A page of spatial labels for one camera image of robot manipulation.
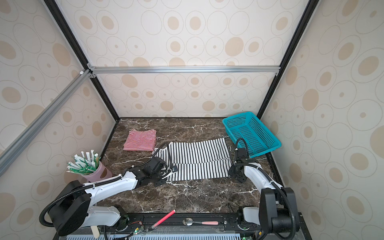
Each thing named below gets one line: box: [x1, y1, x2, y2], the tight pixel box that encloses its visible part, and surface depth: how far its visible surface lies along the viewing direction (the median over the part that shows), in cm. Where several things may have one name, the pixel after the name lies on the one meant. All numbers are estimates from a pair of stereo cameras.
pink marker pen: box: [151, 209, 176, 230], surface depth 76 cm
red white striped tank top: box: [123, 129, 157, 152], surface depth 105 cm
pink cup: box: [81, 161, 113, 183], surface depth 79 cm
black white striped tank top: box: [153, 137, 233, 182], surface depth 102 cm
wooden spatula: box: [90, 225, 100, 239], surface depth 72 cm
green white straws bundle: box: [66, 149, 101, 175], surface depth 76 cm
